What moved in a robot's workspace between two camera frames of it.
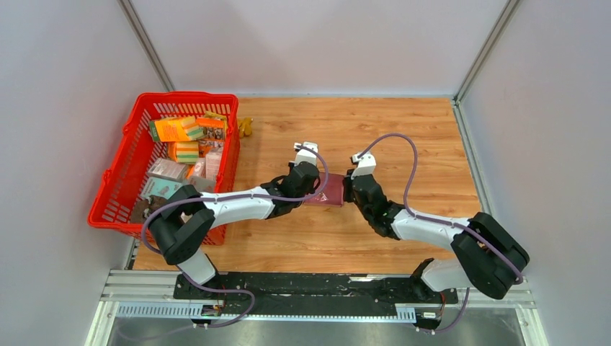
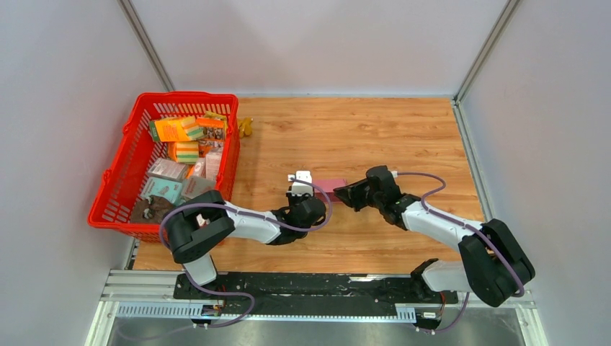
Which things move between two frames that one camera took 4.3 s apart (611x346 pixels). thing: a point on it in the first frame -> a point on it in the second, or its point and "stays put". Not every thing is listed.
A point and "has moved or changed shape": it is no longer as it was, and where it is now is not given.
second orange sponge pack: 187,151 stays put
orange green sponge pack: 176,129 stays put
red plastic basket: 112,207 stays put
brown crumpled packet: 143,207 stays put
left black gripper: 311,190 -> 291,199
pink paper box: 334,192 has moved or changed shape
